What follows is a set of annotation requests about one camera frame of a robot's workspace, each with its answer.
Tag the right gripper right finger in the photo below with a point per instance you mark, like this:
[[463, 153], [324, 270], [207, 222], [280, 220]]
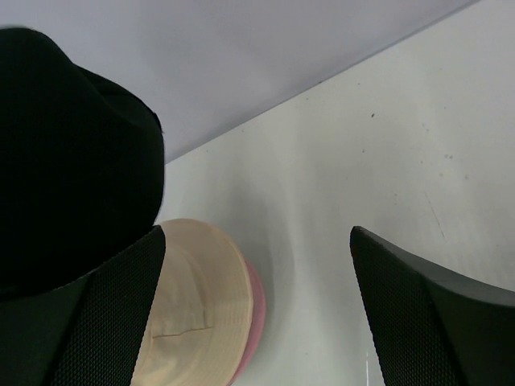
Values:
[[432, 325]]

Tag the pink bucket hat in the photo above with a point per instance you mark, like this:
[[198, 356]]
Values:
[[257, 323]]

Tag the beige bucket hat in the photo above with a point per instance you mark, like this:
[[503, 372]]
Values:
[[201, 316]]

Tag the black and beige hat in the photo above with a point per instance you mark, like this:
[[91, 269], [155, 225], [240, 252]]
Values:
[[82, 165]]

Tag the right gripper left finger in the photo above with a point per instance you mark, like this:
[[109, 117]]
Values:
[[88, 331]]

